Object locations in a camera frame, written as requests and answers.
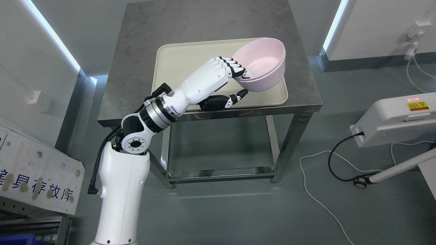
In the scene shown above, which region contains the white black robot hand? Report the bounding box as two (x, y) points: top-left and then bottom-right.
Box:
(162, 57), (248, 117)

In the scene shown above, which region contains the white stand leg with caster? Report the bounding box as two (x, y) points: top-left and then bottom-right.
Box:
(353, 149), (436, 189)

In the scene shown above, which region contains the white wall plug right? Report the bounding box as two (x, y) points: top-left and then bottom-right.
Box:
(404, 20), (433, 61)

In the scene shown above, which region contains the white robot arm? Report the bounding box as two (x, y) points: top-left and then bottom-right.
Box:
(88, 83), (175, 245)

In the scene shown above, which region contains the white sign board with characters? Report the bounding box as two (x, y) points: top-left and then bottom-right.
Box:
(0, 121), (85, 215)

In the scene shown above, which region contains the black power cable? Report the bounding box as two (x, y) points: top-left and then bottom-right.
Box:
(328, 133), (378, 182)

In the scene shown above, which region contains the metal shelf frame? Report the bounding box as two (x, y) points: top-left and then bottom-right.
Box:
(0, 196), (72, 245)

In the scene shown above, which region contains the white wall socket left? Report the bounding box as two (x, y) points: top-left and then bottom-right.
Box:
(28, 90), (52, 113)

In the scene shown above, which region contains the white floor cable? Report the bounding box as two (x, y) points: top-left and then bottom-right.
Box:
(299, 141), (436, 245)

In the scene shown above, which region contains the stainless steel table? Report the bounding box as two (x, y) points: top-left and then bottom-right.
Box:
(98, 0), (322, 183)

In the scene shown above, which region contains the white machine with warning label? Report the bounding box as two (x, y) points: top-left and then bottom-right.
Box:
(350, 93), (436, 147)

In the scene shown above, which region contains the pink bowl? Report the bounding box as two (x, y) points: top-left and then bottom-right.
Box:
(234, 56), (285, 92)
(232, 37), (285, 80)

